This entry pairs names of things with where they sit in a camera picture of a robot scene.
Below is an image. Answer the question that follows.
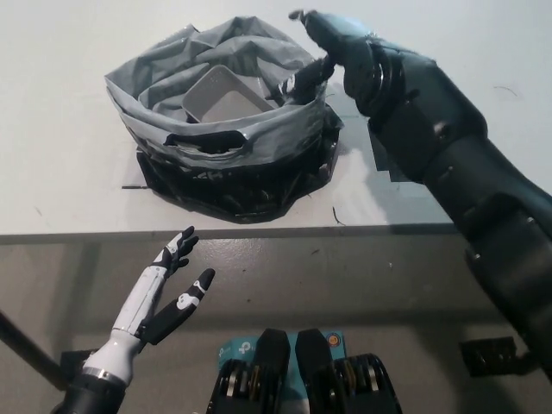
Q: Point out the grey and black plastic bag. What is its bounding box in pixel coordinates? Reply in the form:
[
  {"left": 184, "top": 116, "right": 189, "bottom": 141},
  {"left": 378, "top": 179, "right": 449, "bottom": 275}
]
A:
[{"left": 103, "top": 16, "right": 346, "bottom": 224}]

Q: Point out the black tape patch on table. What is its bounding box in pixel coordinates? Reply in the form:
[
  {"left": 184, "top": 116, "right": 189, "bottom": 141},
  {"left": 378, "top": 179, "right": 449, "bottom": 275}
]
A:
[{"left": 368, "top": 120, "right": 426, "bottom": 185}]

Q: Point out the black metal table leg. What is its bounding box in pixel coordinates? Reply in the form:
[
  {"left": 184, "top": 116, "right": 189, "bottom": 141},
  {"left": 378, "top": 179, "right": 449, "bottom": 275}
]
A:
[{"left": 0, "top": 310, "right": 72, "bottom": 392}]

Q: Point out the dark right robot hand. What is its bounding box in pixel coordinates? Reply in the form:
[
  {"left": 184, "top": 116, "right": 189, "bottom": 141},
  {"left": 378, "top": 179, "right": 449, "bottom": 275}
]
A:
[{"left": 278, "top": 9, "right": 386, "bottom": 117}]

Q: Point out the grey rectangular perforated plastic container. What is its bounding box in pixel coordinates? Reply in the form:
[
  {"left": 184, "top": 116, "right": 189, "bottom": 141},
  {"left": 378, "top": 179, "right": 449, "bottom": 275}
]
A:
[{"left": 181, "top": 65, "right": 277, "bottom": 124}]

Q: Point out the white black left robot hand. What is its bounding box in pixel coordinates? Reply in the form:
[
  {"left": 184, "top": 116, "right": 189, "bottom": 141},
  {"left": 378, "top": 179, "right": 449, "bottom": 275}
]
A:
[{"left": 110, "top": 225, "right": 216, "bottom": 347}]

